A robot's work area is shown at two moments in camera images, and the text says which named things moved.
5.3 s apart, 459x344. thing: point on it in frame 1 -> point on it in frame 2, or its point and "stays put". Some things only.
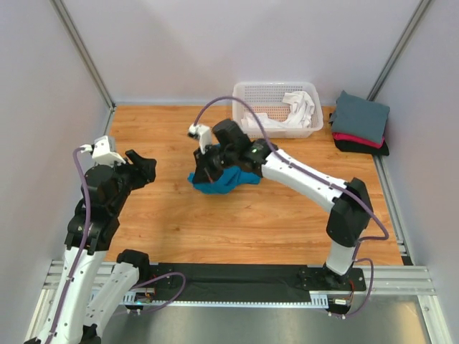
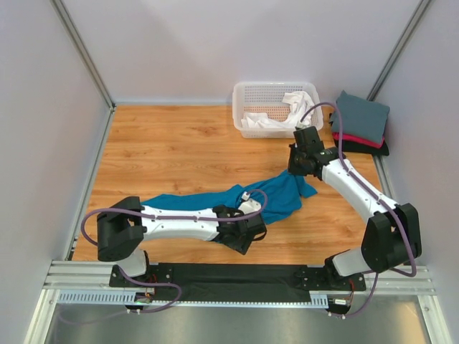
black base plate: x=226 y=283 stays put
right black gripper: x=204 y=172 -> x=291 y=168
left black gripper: x=143 y=169 -> x=242 y=245
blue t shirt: x=228 y=180 -> x=265 y=196
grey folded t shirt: x=360 y=117 stays put
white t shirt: x=300 y=107 stays put
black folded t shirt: x=351 y=146 stays put
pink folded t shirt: x=370 y=142 stays put
